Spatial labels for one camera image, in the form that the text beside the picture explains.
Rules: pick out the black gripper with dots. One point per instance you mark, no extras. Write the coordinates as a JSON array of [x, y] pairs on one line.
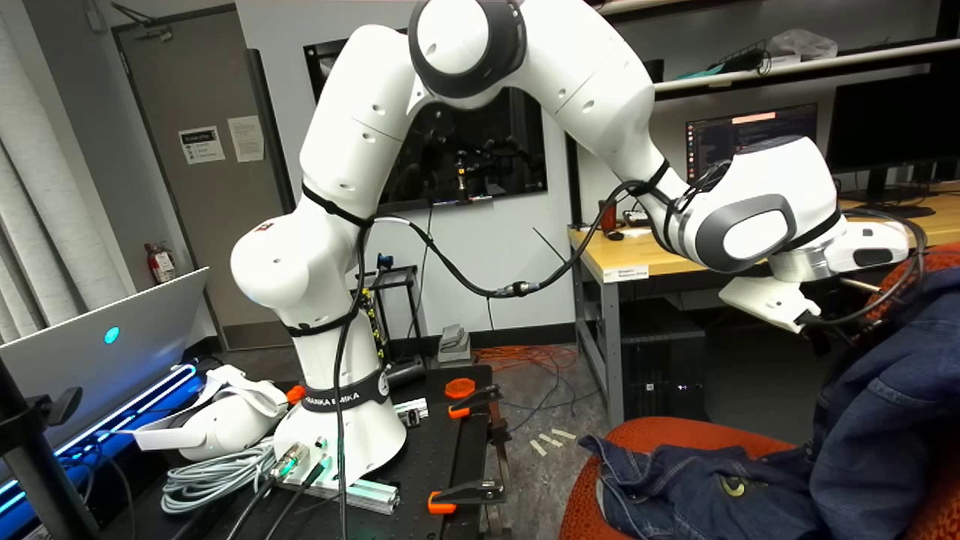
[[826, 328]]

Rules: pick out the blue jean jacket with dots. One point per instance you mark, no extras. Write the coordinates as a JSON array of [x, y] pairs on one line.
[[879, 430]]

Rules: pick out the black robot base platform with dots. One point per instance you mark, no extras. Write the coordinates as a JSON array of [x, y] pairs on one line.
[[429, 459]]

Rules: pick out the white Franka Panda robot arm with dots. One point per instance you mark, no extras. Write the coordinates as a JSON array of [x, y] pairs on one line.
[[349, 150]]

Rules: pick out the orange fabric office chair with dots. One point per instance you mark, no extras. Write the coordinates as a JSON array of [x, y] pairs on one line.
[[661, 438]]

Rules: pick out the wooden desk with metal legs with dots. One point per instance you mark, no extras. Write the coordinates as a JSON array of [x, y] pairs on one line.
[[618, 256]]

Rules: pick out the large black monitor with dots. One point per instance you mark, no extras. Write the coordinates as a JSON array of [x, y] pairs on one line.
[[889, 120]]

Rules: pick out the monitor showing code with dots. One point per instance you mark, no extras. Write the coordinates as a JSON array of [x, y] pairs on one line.
[[721, 123]]

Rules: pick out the red cup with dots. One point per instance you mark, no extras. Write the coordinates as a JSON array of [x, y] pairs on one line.
[[606, 213]]

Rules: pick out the white tape strip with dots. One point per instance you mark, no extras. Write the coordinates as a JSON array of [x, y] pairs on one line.
[[538, 448], [551, 441], [565, 433]]

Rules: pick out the clear plastic container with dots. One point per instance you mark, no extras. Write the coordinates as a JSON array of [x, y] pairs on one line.
[[799, 48]]

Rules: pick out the grey metal block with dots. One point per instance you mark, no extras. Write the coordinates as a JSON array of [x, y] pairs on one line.
[[454, 347]]

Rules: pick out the orange black clamp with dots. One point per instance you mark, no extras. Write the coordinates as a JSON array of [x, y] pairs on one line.
[[445, 501], [460, 391]]

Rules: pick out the aluminium extrusion bar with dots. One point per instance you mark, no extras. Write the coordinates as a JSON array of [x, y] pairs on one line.
[[349, 490]]

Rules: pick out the white plastic cover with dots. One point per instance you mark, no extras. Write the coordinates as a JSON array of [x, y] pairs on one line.
[[229, 416]]

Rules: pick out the plain white paper sign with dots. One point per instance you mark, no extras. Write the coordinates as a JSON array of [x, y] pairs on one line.
[[247, 138]]

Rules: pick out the grey door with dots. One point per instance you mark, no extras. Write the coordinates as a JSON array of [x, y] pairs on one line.
[[200, 250]]

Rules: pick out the white paper sign with text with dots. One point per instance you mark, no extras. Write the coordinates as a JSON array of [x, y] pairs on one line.
[[201, 146]]

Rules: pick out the red fire extinguisher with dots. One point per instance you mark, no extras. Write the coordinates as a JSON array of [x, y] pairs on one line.
[[158, 264]]

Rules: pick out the silver laptop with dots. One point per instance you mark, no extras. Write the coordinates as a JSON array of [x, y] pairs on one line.
[[99, 371]]

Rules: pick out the white wall shelf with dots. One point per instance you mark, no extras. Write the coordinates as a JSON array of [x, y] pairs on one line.
[[799, 67]]

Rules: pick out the black wall screen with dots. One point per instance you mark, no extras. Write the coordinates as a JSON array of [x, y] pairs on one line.
[[469, 138]]

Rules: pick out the black metal frame stand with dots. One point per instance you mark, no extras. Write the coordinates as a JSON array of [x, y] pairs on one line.
[[407, 300]]

